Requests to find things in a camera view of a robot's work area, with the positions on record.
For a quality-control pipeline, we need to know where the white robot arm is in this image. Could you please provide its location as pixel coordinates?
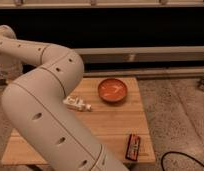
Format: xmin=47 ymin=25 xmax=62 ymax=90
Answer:
xmin=0 ymin=25 xmax=129 ymax=171

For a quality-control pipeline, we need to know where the orange ceramic bowl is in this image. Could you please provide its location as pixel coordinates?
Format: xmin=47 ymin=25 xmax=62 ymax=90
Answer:
xmin=98 ymin=78 xmax=128 ymax=103

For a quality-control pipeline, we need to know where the wooden board table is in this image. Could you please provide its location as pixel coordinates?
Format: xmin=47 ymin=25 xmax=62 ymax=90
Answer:
xmin=0 ymin=77 xmax=157 ymax=167

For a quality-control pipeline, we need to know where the red black rectangular packet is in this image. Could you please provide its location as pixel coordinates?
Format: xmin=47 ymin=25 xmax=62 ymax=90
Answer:
xmin=125 ymin=134 xmax=141 ymax=161

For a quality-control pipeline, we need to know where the grey metal rail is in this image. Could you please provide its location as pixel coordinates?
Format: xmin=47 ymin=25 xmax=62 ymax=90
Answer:
xmin=75 ymin=46 xmax=204 ymax=64

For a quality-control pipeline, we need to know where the black cable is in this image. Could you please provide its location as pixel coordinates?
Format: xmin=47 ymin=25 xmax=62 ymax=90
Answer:
xmin=160 ymin=151 xmax=204 ymax=171

